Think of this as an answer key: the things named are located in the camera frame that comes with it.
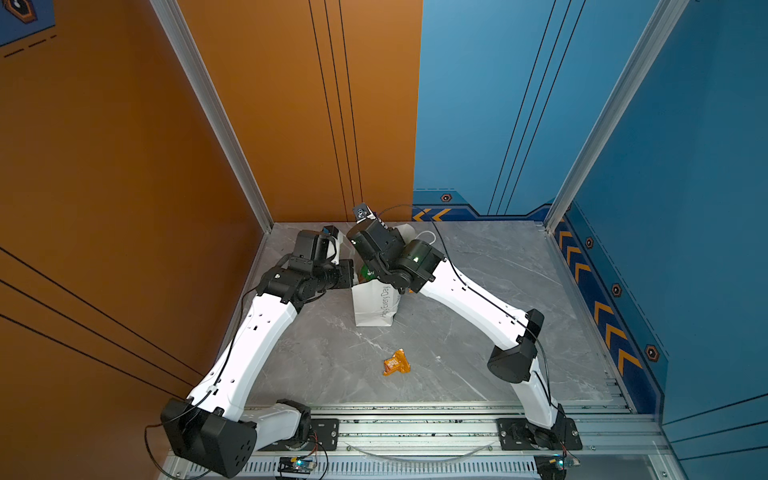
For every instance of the left green circuit board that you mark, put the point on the left green circuit board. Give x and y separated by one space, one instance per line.
296 467

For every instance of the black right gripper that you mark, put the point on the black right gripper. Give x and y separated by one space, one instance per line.
397 235

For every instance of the green white snack bag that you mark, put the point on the green white snack bag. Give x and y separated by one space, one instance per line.
365 275

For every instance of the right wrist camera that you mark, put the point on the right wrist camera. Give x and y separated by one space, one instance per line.
362 212

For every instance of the right green circuit board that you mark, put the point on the right green circuit board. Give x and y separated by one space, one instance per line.
555 467

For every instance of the left aluminium corner post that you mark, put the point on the left aluminium corner post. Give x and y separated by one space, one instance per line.
177 31

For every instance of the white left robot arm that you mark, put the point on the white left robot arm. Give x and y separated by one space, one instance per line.
207 428

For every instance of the white paper bag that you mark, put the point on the white paper bag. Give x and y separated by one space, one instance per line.
376 303

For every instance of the aluminium corner post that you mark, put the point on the aluminium corner post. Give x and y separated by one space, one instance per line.
652 40
177 31

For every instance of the small orange candy wrapper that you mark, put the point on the small orange candy wrapper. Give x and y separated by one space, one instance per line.
397 363

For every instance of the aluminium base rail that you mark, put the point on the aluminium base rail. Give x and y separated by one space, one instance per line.
467 431

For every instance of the green circuit board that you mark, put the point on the green circuit board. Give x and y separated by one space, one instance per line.
555 467
296 467

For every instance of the right aluminium corner post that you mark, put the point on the right aluminium corner post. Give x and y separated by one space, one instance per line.
652 40

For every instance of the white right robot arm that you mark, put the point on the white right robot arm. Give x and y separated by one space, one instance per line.
515 356

